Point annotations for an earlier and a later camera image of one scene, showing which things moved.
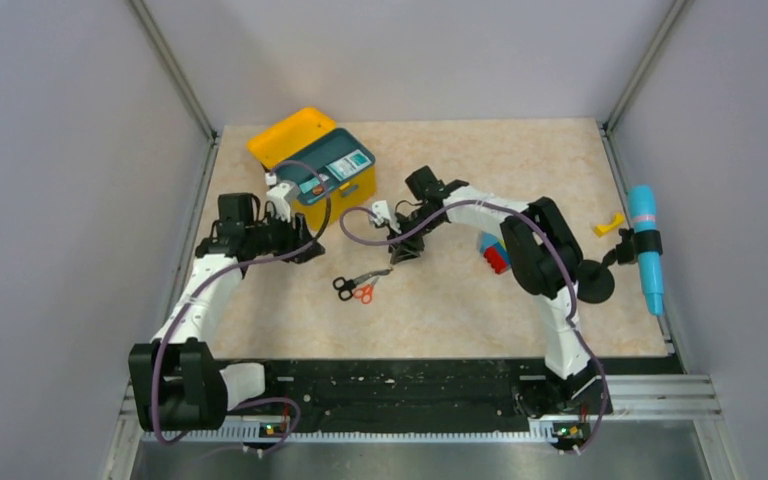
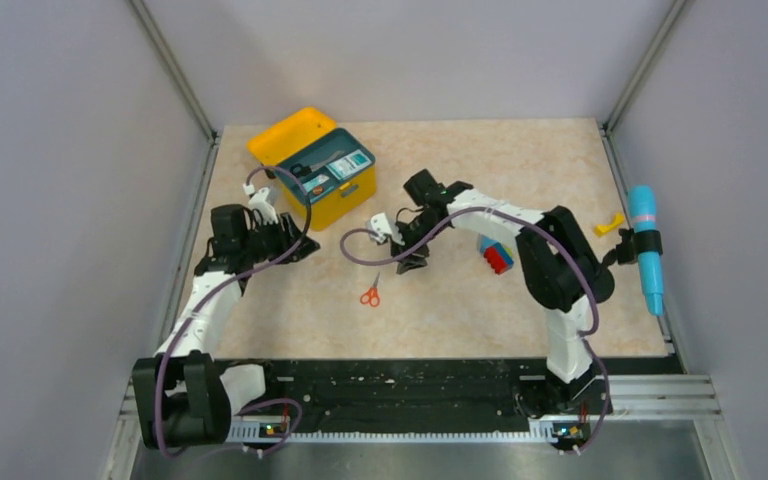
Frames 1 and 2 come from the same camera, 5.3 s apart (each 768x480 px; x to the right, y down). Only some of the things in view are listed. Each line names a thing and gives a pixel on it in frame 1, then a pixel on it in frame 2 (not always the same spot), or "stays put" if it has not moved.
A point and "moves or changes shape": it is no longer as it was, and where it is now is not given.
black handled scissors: (345, 286) to (304, 170)
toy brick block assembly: (495, 251) stays put
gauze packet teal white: (349, 164) stays put
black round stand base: (596, 283) stays put
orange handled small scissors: (365, 293) moves or changes shape
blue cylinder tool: (643, 213) stays put
